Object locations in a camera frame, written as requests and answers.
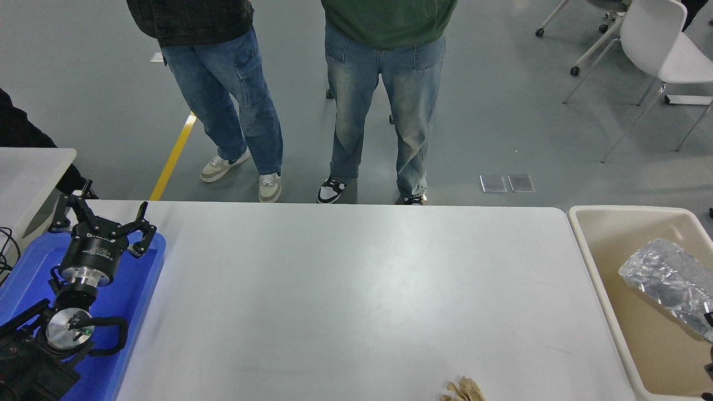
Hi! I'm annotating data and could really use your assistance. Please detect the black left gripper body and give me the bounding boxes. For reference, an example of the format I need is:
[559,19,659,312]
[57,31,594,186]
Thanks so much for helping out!
[60,229,131,278]

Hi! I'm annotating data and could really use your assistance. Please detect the silver foil tray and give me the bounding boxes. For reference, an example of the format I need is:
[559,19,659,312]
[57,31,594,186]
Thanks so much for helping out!
[618,238,713,341]

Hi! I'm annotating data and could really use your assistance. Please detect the white side table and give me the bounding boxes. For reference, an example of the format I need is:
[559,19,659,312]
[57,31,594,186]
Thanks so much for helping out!
[0,147,77,251]

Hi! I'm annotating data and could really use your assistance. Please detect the blue plastic tray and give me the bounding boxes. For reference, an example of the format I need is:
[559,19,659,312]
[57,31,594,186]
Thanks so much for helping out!
[0,231,167,401]

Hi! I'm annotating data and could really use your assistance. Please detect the person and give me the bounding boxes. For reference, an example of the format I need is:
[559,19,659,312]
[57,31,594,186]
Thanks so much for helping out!
[0,89,98,200]
[316,0,458,206]
[126,0,283,203]

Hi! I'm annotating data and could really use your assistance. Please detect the crumpled tan paper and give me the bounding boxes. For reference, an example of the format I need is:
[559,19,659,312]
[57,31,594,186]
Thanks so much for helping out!
[439,376,485,401]

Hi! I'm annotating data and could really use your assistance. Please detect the large pale plastic bin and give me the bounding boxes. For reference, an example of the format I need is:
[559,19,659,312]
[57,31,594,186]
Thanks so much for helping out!
[567,205,713,401]

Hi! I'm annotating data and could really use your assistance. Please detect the white plastic chair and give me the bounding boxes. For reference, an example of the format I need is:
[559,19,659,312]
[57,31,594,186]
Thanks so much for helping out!
[563,0,713,163]

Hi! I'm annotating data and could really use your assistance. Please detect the black cable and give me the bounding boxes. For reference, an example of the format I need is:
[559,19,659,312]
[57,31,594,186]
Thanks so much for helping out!
[0,227,22,282]

